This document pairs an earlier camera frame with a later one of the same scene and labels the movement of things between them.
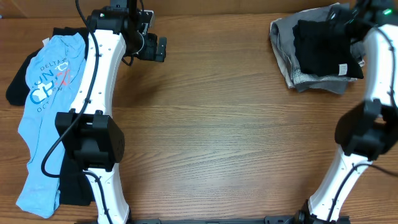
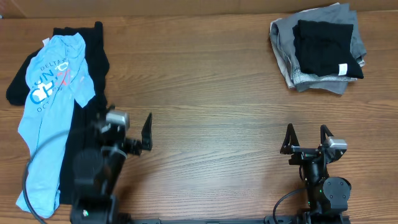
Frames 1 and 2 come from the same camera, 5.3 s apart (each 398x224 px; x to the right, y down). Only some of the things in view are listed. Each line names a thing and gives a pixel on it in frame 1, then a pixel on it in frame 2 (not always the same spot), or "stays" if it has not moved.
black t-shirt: x=321 y=51 stays
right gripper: x=343 y=22 to x=290 y=147
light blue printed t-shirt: x=51 y=75 stays
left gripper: x=149 y=53 to x=135 y=145
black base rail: x=266 y=219 stays
